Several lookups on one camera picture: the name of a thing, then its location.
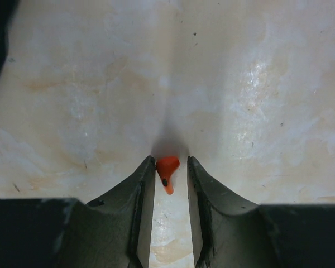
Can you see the orange earbud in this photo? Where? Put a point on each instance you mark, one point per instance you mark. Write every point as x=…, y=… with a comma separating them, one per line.
x=166, y=167

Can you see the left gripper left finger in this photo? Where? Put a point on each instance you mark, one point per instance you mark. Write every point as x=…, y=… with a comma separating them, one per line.
x=112, y=230

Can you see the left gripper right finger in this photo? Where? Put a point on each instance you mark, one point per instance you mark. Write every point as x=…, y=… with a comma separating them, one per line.
x=231, y=231

